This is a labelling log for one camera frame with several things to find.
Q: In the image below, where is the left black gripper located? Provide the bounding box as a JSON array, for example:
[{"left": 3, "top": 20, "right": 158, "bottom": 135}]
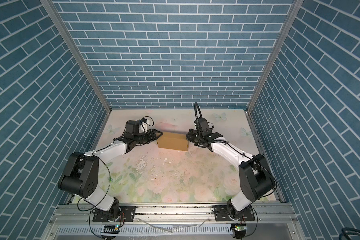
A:
[{"left": 133, "top": 128, "right": 163, "bottom": 145}]

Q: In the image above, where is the brown cardboard box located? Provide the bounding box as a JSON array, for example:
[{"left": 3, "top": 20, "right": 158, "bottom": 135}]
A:
[{"left": 157, "top": 132, "right": 189, "bottom": 152}]

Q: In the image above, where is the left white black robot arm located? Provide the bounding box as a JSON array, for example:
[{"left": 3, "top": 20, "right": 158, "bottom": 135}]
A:
[{"left": 58, "top": 129, "right": 163, "bottom": 212}]

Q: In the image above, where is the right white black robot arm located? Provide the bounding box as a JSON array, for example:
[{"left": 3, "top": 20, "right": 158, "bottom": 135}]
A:
[{"left": 186, "top": 129, "right": 278, "bottom": 212}]

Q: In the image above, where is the right green circuit board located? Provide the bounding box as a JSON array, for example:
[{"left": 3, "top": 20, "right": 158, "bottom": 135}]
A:
[{"left": 231, "top": 224, "right": 247, "bottom": 233}]

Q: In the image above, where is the green circuit board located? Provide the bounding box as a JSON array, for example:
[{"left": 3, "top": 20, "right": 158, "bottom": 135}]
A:
[
  {"left": 231, "top": 224, "right": 247, "bottom": 233},
  {"left": 101, "top": 225, "right": 120, "bottom": 236}
]

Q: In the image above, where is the left green circuit board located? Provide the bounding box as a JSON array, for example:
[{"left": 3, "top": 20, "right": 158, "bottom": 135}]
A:
[{"left": 101, "top": 225, "right": 120, "bottom": 236}]

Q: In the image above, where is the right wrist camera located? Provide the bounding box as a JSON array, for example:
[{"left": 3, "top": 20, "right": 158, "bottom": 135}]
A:
[{"left": 194, "top": 117, "right": 215, "bottom": 132}]

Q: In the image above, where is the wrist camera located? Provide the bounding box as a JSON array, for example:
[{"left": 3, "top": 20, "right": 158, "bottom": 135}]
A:
[
  {"left": 194, "top": 117, "right": 215, "bottom": 132},
  {"left": 124, "top": 118, "right": 150, "bottom": 136}
]

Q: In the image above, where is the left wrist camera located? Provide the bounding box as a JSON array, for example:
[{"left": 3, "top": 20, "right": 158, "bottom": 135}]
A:
[{"left": 124, "top": 118, "right": 150, "bottom": 136}]

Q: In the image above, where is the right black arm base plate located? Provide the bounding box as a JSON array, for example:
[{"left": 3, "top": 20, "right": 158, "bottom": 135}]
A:
[{"left": 212, "top": 205, "right": 256, "bottom": 222}]

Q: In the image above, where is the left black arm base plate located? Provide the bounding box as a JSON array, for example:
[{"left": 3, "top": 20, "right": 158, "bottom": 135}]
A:
[{"left": 91, "top": 206, "right": 137, "bottom": 223}]

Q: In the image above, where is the aluminium front rail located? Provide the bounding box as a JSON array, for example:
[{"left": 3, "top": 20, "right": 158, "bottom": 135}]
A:
[{"left": 42, "top": 202, "right": 304, "bottom": 240}]

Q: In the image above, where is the black cable bottom right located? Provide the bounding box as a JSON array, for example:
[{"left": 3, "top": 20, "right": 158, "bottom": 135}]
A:
[{"left": 338, "top": 227, "right": 360, "bottom": 240}]

